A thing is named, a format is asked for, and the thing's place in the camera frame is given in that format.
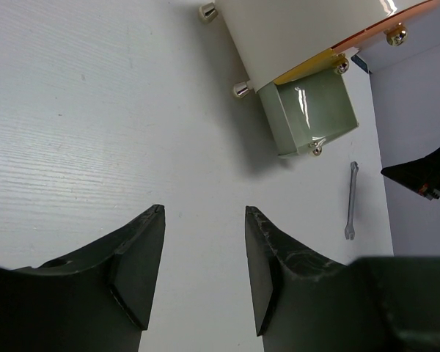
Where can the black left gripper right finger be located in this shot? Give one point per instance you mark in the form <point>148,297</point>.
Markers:
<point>304,301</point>

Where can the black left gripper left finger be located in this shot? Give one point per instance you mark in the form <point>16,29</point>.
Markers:
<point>96,298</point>

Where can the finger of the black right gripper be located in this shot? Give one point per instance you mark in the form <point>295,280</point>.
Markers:
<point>422,176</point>

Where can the silver open-end wrench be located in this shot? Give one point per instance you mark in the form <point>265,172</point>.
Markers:
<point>349,228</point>

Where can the grey green drawer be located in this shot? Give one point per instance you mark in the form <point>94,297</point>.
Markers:
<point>309,113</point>

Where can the orange drawer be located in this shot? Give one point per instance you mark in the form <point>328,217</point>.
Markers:
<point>367,22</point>

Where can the yellow drawer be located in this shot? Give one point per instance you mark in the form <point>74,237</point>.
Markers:
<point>325,60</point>

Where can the cream drawer cabinet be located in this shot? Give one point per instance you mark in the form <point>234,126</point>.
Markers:
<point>273,37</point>

